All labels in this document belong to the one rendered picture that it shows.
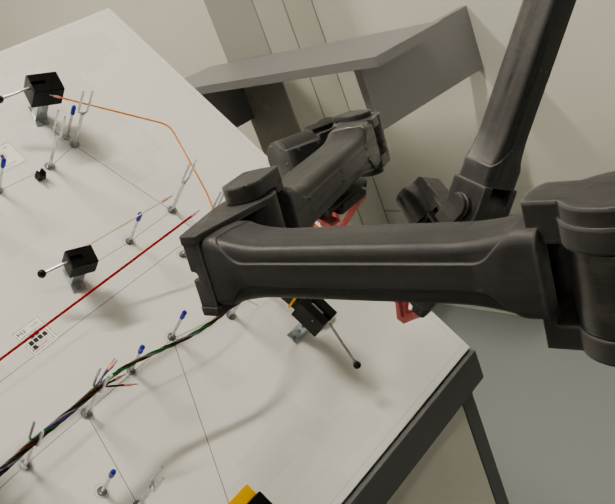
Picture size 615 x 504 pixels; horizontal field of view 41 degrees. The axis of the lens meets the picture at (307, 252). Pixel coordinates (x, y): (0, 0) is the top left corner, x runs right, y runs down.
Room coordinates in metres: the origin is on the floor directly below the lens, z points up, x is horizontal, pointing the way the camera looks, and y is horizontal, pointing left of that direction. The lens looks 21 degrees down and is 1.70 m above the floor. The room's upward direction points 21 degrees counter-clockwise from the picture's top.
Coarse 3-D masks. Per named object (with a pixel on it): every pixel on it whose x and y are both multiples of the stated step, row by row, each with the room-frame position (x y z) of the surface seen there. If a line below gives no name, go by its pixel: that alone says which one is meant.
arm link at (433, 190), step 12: (420, 180) 1.11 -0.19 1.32; (432, 180) 1.12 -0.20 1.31; (408, 192) 1.12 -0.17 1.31; (420, 192) 1.11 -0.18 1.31; (432, 192) 1.09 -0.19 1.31; (444, 192) 1.10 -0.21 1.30; (456, 192) 1.02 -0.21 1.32; (408, 204) 1.11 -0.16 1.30; (420, 204) 1.09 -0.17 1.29; (432, 204) 1.08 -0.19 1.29; (444, 204) 1.03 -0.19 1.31; (456, 204) 1.01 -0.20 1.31; (468, 204) 1.00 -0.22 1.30; (408, 216) 1.10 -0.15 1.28; (420, 216) 1.08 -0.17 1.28; (444, 216) 1.03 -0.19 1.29; (456, 216) 1.01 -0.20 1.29
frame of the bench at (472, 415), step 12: (468, 408) 1.40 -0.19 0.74; (468, 420) 1.39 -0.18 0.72; (480, 420) 1.42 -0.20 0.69; (480, 432) 1.41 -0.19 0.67; (480, 444) 1.40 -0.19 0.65; (480, 456) 1.39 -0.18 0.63; (492, 456) 1.42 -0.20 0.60; (492, 468) 1.41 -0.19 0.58; (492, 480) 1.40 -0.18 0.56; (492, 492) 1.39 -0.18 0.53; (504, 492) 1.42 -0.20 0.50
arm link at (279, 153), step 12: (336, 120) 1.12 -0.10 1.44; (348, 120) 1.09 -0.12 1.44; (300, 132) 1.14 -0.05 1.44; (324, 132) 1.11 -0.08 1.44; (276, 144) 1.12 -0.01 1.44; (288, 144) 1.11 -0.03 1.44; (300, 144) 1.11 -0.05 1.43; (312, 144) 1.10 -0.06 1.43; (276, 156) 1.12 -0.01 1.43; (288, 156) 1.09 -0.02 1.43; (300, 156) 1.09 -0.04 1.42; (288, 168) 1.10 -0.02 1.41
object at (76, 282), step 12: (72, 252) 1.26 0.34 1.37; (84, 252) 1.27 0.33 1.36; (60, 264) 1.25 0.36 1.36; (72, 264) 1.24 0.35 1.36; (84, 264) 1.25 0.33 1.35; (96, 264) 1.27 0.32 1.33; (72, 276) 1.26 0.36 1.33; (84, 276) 1.29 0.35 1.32; (72, 288) 1.29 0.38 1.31; (84, 288) 1.29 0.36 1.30
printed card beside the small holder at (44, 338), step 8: (32, 320) 1.23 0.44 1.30; (40, 320) 1.23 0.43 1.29; (24, 328) 1.21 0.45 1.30; (32, 328) 1.21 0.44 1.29; (48, 328) 1.22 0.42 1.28; (16, 336) 1.20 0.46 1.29; (24, 336) 1.20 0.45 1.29; (40, 336) 1.21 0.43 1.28; (48, 336) 1.21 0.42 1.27; (56, 336) 1.21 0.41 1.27; (24, 344) 1.19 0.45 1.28; (32, 344) 1.19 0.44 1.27; (40, 344) 1.20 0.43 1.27; (48, 344) 1.20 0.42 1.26; (32, 352) 1.18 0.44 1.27; (40, 352) 1.19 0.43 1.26
